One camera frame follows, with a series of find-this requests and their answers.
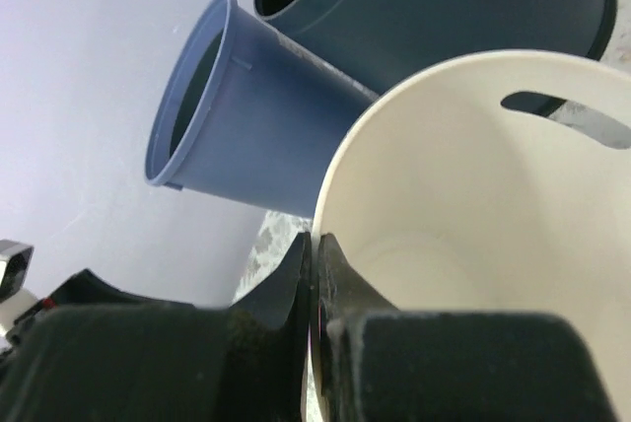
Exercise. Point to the light blue plastic bin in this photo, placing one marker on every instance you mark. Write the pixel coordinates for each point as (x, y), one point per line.
(268, 122)

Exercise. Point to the dark navy tall bin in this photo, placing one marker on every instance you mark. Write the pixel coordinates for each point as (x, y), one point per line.
(381, 42)

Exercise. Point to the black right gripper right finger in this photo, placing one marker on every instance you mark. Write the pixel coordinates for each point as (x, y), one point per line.
(378, 363)

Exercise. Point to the floral patterned table mat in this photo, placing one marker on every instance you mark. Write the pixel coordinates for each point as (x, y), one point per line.
(278, 230)

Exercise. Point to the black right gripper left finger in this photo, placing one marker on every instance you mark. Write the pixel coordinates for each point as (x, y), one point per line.
(105, 355)

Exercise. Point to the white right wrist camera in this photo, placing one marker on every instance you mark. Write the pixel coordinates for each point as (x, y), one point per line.
(19, 307)

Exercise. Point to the cream white bin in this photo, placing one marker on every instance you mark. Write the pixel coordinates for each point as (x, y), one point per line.
(443, 199)

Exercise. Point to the dark teal inner bin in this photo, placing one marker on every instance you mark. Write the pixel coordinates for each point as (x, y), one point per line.
(202, 58)

